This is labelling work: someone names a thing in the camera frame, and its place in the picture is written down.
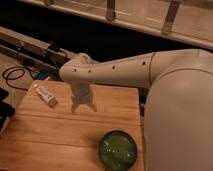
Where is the blue object under rail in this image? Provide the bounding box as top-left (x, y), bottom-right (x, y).
top-left (34, 70), bottom-right (50, 80)

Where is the small white bottle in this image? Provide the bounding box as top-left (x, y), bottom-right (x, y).
top-left (33, 84), bottom-right (57, 107)

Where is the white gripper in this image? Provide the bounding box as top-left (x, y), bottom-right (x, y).
top-left (70, 83), bottom-right (97, 113)

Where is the black coiled cable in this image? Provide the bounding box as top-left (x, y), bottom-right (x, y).
top-left (2, 65), bottom-right (34, 90)

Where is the black device at left edge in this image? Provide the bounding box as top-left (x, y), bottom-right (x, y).
top-left (0, 88), bottom-right (15, 135)

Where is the green ceramic bowl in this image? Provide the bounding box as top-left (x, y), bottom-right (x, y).
top-left (98, 130), bottom-right (137, 171)

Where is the black clamp on rail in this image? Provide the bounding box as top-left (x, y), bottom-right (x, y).
top-left (47, 42), bottom-right (62, 54)

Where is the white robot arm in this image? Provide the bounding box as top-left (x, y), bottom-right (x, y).
top-left (59, 49), bottom-right (213, 171)

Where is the metal rail along wall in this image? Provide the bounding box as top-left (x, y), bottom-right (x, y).
top-left (0, 26), bottom-right (74, 72)

